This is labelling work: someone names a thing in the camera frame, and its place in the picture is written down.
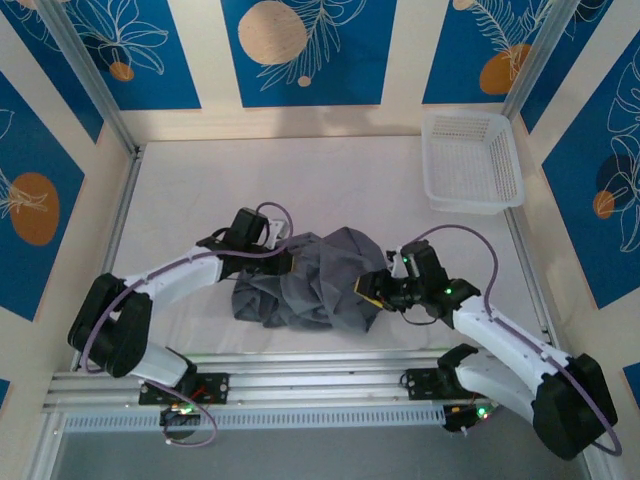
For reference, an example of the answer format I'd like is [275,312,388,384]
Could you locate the grey t-shirt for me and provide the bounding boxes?
[230,225,392,335]

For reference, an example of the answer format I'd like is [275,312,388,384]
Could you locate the grey slotted cable duct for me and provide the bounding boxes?
[64,405,447,432]

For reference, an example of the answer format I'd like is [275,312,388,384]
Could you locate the white table cover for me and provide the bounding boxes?
[107,134,551,357]

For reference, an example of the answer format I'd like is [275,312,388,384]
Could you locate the right gripper thin black cable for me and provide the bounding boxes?
[401,302,442,327]

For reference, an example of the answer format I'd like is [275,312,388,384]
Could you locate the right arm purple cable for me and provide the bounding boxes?
[405,224,624,457]

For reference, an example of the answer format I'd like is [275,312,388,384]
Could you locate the circuit board with LEDs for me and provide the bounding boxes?
[442,402,496,435]
[158,402,201,429]

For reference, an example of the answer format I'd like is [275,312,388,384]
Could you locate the aluminium corner post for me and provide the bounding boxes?
[501,0,584,121]
[37,0,146,159]

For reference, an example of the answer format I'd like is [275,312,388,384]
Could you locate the white perforated plastic basket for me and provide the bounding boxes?
[420,109,527,216]

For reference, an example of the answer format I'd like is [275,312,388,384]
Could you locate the aluminium base frame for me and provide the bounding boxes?
[42,349,589,409]

